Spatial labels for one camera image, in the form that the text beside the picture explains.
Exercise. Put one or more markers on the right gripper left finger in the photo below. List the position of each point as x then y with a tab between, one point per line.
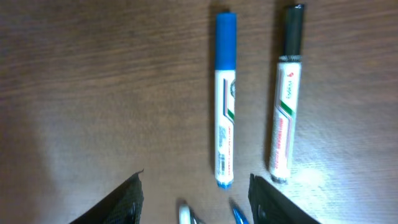
122	206

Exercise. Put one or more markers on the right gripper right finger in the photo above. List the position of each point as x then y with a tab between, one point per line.
269	206

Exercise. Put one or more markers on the blue capped whiteboard marker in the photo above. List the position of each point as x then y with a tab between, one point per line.
225	95

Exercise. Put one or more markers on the blue ballpoint pen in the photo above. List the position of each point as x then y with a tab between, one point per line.
238	214

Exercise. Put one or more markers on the black ballpoint pen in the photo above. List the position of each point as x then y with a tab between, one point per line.
187	216

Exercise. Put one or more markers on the black capped whiteboard marker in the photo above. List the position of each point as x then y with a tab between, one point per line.
288	75

